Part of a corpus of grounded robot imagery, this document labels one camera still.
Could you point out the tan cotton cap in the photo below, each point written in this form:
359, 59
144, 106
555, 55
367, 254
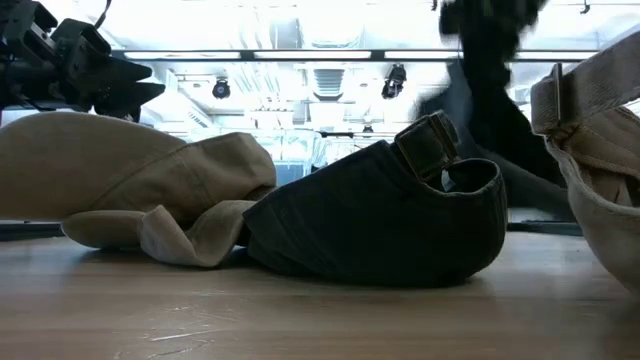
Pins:
115, 165

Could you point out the dark olive cap with buckle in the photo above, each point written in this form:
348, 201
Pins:
370, 225

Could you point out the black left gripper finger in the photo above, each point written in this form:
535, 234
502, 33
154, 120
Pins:
125, 97
125, 72

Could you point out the black ceiling spot lamp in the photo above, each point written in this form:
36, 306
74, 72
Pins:
221, 89
395, 81

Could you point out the black aluminium table frame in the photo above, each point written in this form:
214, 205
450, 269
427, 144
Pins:
30, 230

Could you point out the black horizontal ceiling beam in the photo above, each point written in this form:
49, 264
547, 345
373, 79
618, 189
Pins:
310, 55

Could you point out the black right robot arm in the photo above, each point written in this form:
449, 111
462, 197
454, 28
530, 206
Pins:
495, 100

